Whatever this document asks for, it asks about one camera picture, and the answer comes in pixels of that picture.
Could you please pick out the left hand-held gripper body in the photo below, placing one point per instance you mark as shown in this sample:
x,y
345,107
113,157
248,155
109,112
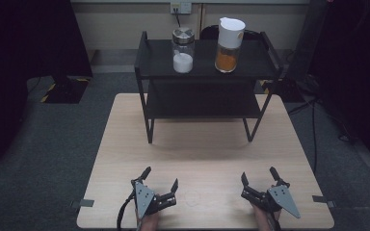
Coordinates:
x,y
144,197

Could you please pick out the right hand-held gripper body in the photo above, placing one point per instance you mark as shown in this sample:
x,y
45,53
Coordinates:
x,y
281,196

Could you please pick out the black metal two-tier rack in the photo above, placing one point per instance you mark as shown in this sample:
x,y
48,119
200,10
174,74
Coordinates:
x,y
202,96

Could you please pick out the glass jar with metal lid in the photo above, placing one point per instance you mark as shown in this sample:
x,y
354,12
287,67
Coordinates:
x,y
183,54

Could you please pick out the orange spice jar white lid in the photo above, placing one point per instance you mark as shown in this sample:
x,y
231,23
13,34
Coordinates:
x,y
228,45

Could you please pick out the person's left hand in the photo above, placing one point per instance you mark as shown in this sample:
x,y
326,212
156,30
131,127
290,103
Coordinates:
x,y
150,221

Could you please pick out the person's right hand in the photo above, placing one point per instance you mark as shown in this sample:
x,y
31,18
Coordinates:
x,y
262,219

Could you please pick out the grey tape piece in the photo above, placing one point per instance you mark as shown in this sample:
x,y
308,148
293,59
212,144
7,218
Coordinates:
x,y
86,202
322,199

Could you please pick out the black stand base striped tape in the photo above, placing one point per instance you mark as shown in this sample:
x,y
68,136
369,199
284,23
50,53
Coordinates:
x,y
65,89

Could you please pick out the dark upright stand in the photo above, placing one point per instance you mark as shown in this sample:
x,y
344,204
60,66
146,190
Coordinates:
x,y
308,41

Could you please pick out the dark curtain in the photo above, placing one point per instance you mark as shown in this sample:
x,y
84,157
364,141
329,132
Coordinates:
x,y
19,57

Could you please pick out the white wall outlet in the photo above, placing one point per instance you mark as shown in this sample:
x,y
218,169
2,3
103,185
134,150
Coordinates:
x,y
180,7

